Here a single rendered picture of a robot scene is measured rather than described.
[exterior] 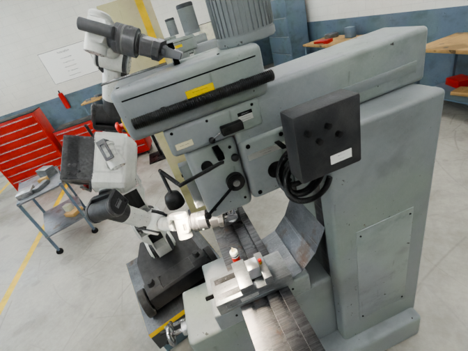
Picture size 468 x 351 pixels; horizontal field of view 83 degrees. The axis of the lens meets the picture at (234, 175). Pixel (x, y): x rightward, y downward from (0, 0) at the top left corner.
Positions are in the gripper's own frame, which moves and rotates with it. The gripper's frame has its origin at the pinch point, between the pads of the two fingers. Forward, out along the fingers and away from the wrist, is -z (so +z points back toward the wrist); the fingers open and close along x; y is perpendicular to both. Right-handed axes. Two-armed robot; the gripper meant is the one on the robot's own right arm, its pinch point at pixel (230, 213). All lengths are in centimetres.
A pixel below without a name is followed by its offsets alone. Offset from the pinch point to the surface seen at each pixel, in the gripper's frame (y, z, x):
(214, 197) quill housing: -18.1, 2.0, -10.7
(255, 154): -30.2, -17.3, -8.0
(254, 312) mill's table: 33.0, -0.5, -27.9
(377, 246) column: 32, -62, -9
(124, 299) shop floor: 125, 136, 67
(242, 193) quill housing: -14.9, -8.3, -8.2
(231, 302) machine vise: 26.2, 7.8, -25.8
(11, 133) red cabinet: 5, 391, 370
